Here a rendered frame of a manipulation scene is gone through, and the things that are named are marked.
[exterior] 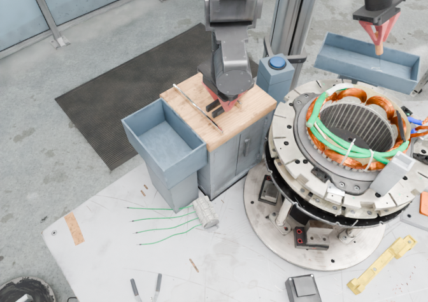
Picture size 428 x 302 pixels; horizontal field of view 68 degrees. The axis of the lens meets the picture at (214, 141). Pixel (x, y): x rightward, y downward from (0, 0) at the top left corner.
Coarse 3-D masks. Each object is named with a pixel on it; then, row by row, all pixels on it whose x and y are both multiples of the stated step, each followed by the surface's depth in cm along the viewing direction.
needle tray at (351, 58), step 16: (320, 48) 84; (336, 48) 90; (352, 48) 89; (368, 48) 87; (384, 48) 85; (320, 64) 85; (336, 64) 83; (352, 64) 81; (368, 64) 87; (384, 64) 87; (400, 64) 87; (416, 64) 83; (352, 80) 86; (368, 80) 83; (384, 80) 81; (400, 80) 79; (416, 80) 78
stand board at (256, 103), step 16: (192, 80) 77; (160, 96) 74; (176, 96) 74; (192, 96) 74; (208, 96) 74; (256, 96) 74; (176, 112) 72; (192, 112) 71; (208, 112) 71; (224, 112) 71; (240, 112) 72; (256, 112) 72; (192, 128) 69; (208, 128) 69; (224, 128) 69; (240, 128) 70; (208, 144) 66
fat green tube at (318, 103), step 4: (324, 92) 63; (320, 96) 62; (324, 96) 62; (320, 100) 62; (316, 104) 61; (320, 104) 61; (316, 108) 60; (312, 112) 60; (316, 112) 60; (312, 116) 59; (316, 116) 59; (308, 120) 58; (312, 120) 58; (312, 124) 58
